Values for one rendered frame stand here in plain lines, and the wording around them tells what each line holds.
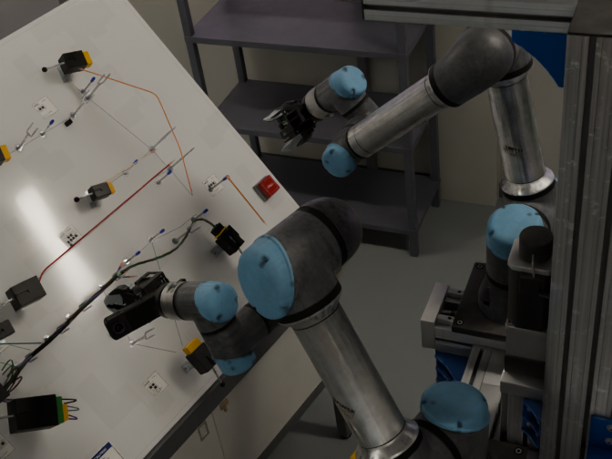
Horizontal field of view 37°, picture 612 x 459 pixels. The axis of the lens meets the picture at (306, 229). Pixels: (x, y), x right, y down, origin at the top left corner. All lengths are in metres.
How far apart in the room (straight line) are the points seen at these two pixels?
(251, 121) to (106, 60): 1.45
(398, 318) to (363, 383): 2.26
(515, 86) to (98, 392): 1.19
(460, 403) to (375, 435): 0.18
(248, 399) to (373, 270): 1.45
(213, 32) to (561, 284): 2.48
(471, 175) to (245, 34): 1.22
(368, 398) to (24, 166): 1.22
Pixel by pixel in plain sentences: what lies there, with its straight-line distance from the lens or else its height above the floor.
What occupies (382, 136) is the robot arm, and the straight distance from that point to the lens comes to 1.90.
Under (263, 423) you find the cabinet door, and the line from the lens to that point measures 2.76.
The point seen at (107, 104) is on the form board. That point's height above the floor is 1.41.
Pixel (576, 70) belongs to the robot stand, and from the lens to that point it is 1.30.
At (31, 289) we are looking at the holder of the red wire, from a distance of 2.16.
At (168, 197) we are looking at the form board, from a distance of 2.49.
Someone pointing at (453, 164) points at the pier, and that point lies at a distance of 4.16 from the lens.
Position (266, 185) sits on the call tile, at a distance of 2.60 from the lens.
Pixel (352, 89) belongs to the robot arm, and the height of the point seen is 1.58.
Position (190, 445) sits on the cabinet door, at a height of 0.71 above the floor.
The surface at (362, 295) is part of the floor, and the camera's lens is 3.82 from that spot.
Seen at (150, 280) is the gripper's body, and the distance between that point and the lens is 1.86.
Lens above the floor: 2.62
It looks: 39 degrees down
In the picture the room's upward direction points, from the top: 9 degrees counter-clockwise
